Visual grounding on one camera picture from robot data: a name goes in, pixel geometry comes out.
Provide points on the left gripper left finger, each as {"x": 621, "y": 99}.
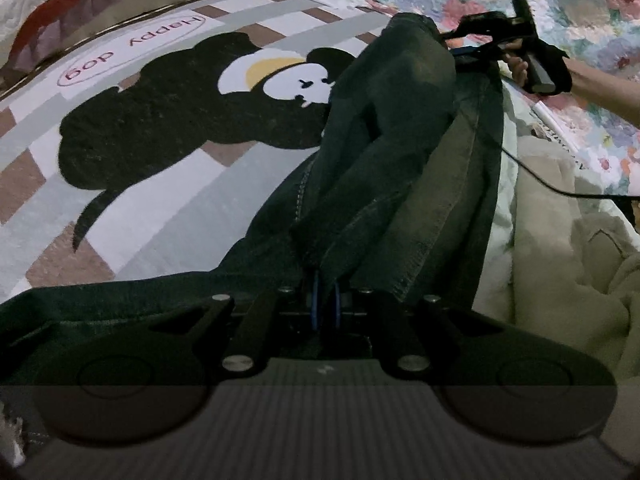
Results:
{"x": 240, "y": 340}

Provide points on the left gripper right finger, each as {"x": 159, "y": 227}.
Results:
{"x": 372, "y": 325}

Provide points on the dark denim jeans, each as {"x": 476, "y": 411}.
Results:
{"x": 399, "y": 197}

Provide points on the person right forearm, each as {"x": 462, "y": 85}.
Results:
{"x": 617, "y": 95}

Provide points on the person right hand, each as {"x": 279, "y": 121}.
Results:
{"x": 517, "y": 65}

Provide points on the floral pastel quilt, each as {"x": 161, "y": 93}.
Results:
{"x": 601, "y": 33}

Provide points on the beige fleece blanket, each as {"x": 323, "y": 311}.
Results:
{"x": 564, "y": 268}

